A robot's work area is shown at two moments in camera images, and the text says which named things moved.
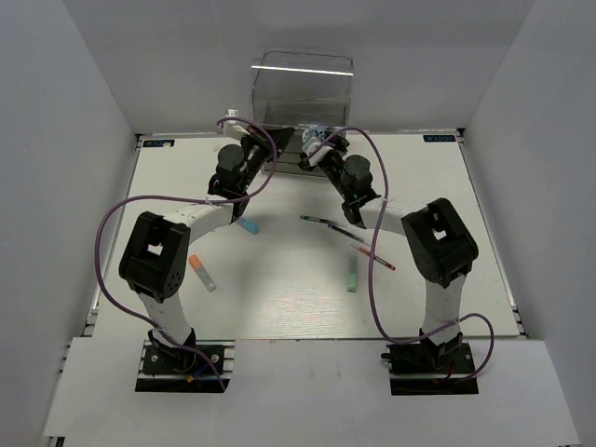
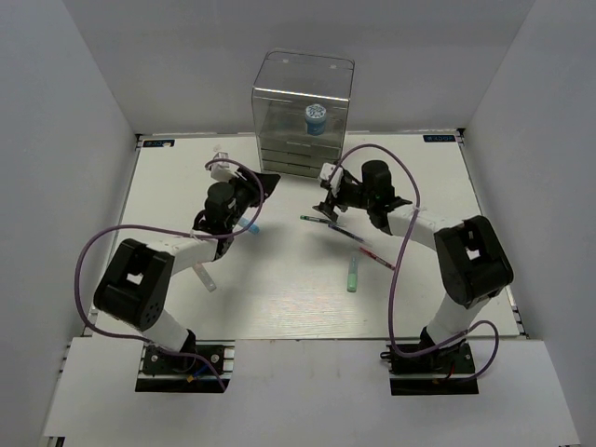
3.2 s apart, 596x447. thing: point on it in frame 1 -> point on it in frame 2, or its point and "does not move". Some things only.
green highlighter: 352,278 does not move
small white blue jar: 314,132 -> 316,115
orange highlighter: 202,274 does not move
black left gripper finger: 280,138 -> 268,182
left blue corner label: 158,142 does not move
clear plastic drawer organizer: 301,92 does not move
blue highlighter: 250,225 does not move
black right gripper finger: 304,162 -> 327,208
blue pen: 345,232 does not move
